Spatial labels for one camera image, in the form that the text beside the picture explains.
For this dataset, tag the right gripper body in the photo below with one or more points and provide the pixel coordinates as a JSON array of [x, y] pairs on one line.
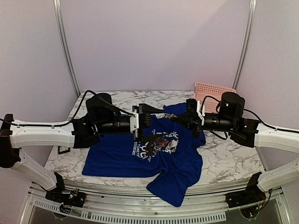
[[195, 119]]

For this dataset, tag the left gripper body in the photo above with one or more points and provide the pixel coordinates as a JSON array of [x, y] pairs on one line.
[[140, 130]]

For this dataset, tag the silver brooch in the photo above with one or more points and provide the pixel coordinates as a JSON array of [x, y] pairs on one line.
[[169, 116]]

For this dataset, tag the blue printed t-shirt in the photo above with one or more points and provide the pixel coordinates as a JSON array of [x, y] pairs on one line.
[[172, 158]]

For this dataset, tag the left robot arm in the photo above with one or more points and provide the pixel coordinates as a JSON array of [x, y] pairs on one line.
[[102, 118]]

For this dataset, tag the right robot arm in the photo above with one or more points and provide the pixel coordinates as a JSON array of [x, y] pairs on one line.
[[245, 132]]

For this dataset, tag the pink plastic basket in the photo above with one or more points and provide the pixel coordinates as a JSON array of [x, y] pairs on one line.
[[202, 89]]

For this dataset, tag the near black display box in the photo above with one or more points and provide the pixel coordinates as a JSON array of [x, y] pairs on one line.
[[63, 150]]

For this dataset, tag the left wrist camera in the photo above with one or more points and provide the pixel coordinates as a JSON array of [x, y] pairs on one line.
[[134, 122]]

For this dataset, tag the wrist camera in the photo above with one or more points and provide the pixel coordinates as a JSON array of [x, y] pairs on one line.
[[200, 109], [134, 122]]

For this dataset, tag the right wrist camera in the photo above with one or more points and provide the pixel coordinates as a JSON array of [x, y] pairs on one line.
[[200, 109]]

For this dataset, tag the aluminium front rail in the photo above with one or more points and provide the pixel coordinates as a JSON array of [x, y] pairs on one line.
[[203, 204]]

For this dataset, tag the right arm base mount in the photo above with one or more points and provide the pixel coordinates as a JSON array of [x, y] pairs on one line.
[[251, 194]]

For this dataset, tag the right aluminium frame post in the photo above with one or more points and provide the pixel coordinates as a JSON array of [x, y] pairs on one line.
[[246, 42]]

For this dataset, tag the aluminium frame post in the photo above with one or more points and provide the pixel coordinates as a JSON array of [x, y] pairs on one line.
[[65, 47], [246, 42]]

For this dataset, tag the left aluminium frame post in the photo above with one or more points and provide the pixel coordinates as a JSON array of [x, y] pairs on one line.
[[65, 47]]

